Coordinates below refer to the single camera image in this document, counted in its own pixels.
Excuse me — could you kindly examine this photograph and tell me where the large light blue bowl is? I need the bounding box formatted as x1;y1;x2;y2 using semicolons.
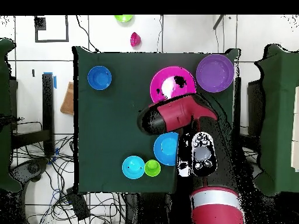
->
153;132;180;167

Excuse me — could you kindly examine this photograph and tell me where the large pink plastic bowl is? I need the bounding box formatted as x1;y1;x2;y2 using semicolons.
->
149;66;197;104

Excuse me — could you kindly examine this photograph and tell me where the large purple plastic bowl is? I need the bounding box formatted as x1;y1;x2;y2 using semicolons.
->
196;54;235;93

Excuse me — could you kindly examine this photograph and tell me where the white box stack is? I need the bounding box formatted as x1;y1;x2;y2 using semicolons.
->
290;86;299;172

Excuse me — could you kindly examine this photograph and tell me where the dark green tablecloth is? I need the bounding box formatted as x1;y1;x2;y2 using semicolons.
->
72;45;239;195

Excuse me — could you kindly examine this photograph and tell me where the green plastic cup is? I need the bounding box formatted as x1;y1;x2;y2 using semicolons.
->
144;159;161;177

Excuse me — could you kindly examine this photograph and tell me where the small cyan ribbed bowl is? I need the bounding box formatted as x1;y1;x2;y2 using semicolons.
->
121;155;146;180

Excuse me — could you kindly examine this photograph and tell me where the small dark blue bowl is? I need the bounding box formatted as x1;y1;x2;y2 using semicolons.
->
87;65;113;91

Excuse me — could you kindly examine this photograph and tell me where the tan cardboard sheet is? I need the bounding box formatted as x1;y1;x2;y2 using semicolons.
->
60;81;75;116

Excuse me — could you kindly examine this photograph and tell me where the small magenta bowl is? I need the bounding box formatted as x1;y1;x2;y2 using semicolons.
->
130;32;142;48

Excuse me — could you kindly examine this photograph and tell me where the black metal stand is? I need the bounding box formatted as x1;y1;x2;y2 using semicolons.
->
10;73;55;156

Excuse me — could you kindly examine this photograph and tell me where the green bowl on floor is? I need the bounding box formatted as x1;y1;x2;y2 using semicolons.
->
114;15;134;23

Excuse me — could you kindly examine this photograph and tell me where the green cloth side table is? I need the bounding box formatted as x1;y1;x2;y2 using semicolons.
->
254;44;299;197
0;38;23;193

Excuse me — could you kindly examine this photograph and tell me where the tangle of black cables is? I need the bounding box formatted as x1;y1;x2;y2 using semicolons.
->
11;135;127;224

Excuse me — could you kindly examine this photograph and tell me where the thin black floor cable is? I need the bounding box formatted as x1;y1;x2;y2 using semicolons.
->
75;15;99;53

